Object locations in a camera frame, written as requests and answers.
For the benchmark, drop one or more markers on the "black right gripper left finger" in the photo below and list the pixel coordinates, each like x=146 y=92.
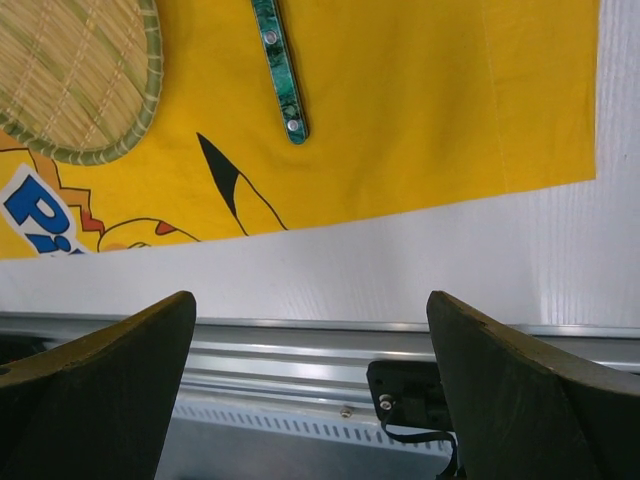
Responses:
x=97 y=407

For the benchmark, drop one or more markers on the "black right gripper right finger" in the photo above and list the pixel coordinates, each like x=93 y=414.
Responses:
x=524 y=409

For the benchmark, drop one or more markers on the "round woven yellow plate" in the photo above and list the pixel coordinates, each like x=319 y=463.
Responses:
x=80 y=80

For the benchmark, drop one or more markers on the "yellow printed cloth placemat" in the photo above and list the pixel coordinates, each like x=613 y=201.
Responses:
x=409 y=105

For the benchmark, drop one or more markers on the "green handled spoon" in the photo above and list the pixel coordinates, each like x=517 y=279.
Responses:
x=280 y=65

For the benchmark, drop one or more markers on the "white slotted cable duct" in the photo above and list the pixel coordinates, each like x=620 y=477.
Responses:
x=350 y=430

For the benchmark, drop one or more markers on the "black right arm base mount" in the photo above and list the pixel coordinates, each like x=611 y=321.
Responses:
x=409 y=401

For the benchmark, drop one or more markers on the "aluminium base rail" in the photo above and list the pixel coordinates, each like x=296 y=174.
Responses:
x=316 y=361

